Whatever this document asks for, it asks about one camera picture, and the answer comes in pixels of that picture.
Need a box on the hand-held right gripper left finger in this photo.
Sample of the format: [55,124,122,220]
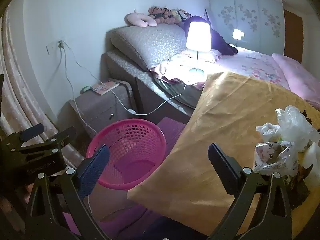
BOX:
[26,144,110,240]

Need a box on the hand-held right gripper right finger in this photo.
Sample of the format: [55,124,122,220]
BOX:
[208,143,293,240]

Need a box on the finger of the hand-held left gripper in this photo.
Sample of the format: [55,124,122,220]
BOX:
[5,124,45,153]
[19,126,77,159]

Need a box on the pink plastic basket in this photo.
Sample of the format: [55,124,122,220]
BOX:
[86,119,167,188]

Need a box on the beige curtain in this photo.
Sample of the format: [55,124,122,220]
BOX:
[0,5,60,140]

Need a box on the grey upholstered nightstand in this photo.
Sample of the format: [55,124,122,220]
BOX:
[59,79,137,140]

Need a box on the crumpled white tissue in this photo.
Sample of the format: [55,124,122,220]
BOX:
[255,123,282,143]

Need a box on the yellow patterned blanket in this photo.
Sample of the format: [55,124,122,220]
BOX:
[127,71,320,240]

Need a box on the purple floor mat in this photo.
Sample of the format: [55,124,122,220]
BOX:
[157,117,187,155]

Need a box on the pink book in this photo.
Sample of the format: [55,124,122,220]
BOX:
[90,80,120,96]

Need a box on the grey-green cloth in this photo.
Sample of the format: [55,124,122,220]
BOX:
[152,76,208,109]

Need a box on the floral bedsheet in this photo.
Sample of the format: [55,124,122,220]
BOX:
[215,47,290,90]

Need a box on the peach fabric sheet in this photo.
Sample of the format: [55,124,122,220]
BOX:
[149,60,208,84]

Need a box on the pink floral pillow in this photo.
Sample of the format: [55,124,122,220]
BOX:
[171,49,222,64]

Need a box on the dark clothing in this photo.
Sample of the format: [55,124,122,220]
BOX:
[184,16,238,55]

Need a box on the grey patterned cushion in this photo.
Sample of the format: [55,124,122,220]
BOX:
[110,24,187,72]

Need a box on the small white table lamp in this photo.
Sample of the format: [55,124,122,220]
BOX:
[232,29,245,48]

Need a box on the pink neck pillow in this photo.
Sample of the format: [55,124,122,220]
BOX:
[126,9,157,27]

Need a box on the brown door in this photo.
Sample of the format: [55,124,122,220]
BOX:
[284,9,304,57]

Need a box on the floral sliding-door wardrobe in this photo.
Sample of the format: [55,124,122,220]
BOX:
[207,0,285,55]

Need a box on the multicoloured plush toy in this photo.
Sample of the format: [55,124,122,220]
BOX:
[175,9,192,23]

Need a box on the orange plush toy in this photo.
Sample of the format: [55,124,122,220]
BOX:
[148,6,175,24]

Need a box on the white lamp cable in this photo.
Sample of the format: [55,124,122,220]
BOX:
[59,42,187,115]

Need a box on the white charging cable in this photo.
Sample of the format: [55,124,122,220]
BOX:
[100,50,200,125]

